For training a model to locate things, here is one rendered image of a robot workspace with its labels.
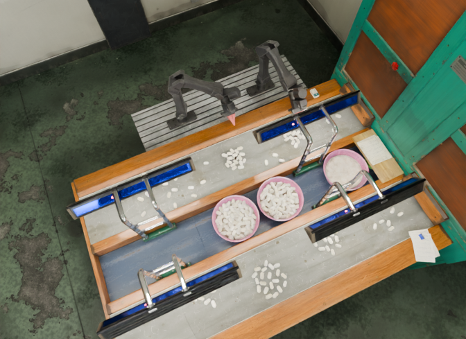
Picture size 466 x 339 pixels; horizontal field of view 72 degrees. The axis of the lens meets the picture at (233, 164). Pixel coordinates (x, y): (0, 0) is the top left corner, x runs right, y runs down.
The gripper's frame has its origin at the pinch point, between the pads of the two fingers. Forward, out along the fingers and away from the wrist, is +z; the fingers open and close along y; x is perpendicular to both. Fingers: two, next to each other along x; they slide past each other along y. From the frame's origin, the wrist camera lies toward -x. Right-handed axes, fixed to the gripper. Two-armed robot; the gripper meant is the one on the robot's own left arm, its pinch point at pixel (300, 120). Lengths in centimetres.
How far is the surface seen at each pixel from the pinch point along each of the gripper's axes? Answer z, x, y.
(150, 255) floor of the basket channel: 36, -12, -114
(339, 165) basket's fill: 31.1, -15.1, 10.0
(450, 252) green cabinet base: 88, -57, 40
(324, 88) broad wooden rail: -10.4, 15.4, 29.4
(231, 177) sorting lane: 15, -3, -53
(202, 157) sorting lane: 1, 9, -64
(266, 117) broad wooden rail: -7.2, 12.8, -16.3
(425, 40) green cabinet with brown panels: -29, -58, 42
